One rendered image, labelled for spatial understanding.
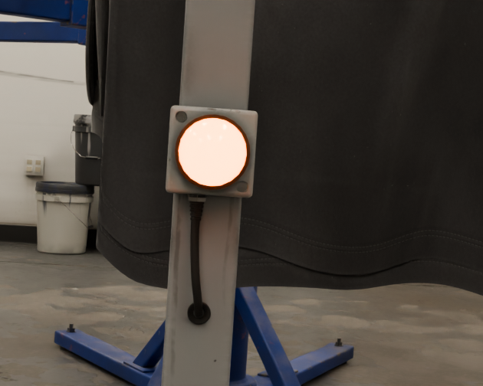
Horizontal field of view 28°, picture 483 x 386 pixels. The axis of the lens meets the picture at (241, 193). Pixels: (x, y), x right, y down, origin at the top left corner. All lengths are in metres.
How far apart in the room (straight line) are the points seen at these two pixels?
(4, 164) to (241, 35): 5.02
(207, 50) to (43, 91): 4.98
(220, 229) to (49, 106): 4.98
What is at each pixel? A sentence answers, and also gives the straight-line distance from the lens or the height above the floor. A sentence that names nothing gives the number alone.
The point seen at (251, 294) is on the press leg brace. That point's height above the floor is 0.32.
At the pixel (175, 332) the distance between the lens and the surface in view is 0.57.
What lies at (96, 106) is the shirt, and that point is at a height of 0.68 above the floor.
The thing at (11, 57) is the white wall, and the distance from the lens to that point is 5.57.
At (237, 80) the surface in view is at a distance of 0.56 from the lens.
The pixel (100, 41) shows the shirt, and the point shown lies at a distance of 0.85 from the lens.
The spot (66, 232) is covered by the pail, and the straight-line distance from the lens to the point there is 5.16.
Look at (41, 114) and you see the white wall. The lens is 5.53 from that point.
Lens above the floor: 0.66
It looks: 3 degrees down
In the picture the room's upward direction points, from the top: 4 degrees clockwise
